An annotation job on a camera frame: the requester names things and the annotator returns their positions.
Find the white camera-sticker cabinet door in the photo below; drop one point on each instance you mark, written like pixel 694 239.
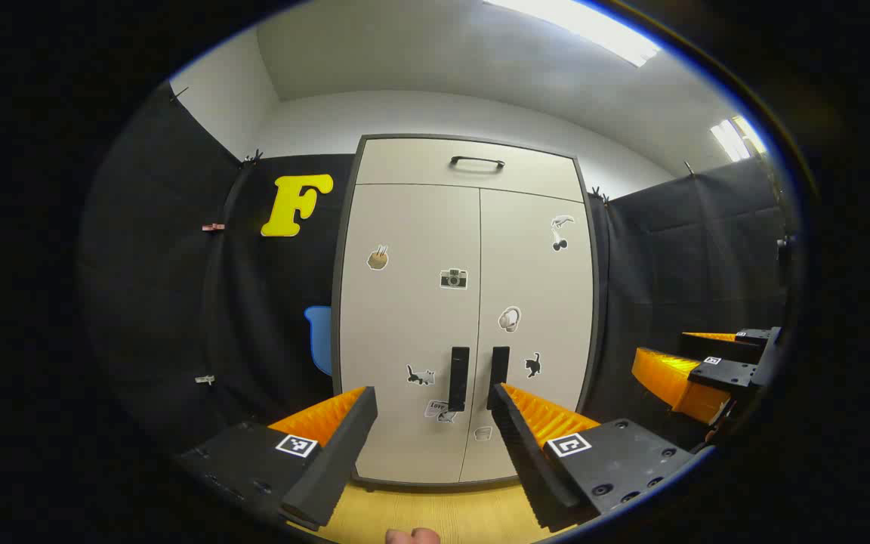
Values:
pixel 405 325

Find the long ceiling light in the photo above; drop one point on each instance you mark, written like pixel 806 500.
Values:
pixel 586 26

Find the white headphone-sticker cabinet door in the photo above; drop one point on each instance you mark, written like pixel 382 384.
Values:
pixel 548 287

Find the silver cloth clip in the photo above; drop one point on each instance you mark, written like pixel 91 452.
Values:
pixel 205 379

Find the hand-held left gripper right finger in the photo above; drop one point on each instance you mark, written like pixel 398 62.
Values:
pixel 529 468

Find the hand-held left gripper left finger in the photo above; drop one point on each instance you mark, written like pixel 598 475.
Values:
pixel 337 461

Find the short ceiling light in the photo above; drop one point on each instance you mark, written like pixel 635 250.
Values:
pixel 737 137

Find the white double-door shoe cabinet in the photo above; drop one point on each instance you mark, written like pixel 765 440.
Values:
pixel 420 227

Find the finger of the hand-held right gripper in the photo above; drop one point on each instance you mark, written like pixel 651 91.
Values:
pixel 722 346
pixel 729 374

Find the black backdrop cloth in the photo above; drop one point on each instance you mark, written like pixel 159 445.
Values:
pixel 155 287

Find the red cloth clip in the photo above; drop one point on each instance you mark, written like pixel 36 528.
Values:
pixel 212 227

